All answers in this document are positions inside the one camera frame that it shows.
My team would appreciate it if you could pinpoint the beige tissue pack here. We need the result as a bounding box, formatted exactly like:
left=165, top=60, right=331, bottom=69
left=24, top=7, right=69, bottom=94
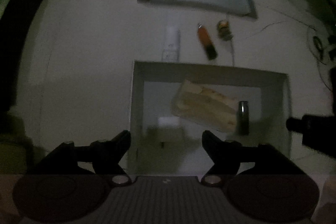
left=171, top=79, right=238, bottom=134

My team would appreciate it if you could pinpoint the small toy figure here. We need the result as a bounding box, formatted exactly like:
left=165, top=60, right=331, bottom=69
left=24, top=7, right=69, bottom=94
left=216, top=19, right=233, bottom=41

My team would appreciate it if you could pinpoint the orange and black tool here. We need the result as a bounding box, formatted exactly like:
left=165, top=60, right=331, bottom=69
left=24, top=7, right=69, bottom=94
left=197, top=23, right=218, bottom=61

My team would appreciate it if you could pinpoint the white cardboard box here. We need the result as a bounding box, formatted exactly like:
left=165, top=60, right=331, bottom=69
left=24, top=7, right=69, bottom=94
left=127, top=60, right=292, bottom=178

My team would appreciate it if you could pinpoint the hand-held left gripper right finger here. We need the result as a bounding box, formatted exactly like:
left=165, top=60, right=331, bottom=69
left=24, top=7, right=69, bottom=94
left=201, top=130, right=302, bottom=186

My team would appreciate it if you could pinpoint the white cube charger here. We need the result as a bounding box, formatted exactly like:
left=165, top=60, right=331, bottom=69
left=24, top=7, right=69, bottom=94
left=147, top=116, right=185, bottom=141

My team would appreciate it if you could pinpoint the dark wooden furniture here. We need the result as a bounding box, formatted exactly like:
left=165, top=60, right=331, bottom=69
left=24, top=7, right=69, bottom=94
left=0, top=0, right=47, bottom=119

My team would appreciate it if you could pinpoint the black cable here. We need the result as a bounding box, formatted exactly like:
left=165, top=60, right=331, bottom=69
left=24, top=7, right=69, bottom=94
left=307, top=27, right=332, bottom=65

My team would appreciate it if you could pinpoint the black rectangular bar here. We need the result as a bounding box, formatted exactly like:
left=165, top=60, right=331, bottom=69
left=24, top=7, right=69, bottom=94
left=237, top=100, right=250, bottom=136

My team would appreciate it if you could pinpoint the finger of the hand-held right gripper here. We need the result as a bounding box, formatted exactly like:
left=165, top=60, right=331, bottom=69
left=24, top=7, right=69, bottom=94
left=286, top=116, right=305, bottom=133

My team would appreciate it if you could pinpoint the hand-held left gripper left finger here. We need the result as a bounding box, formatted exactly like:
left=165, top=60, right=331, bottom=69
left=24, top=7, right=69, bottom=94
left=34, top=130, right=132, bottom=186

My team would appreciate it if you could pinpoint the white cylindrical device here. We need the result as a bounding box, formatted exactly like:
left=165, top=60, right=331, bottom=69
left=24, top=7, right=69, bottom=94
left=161, top=26, right=182, bottom=62

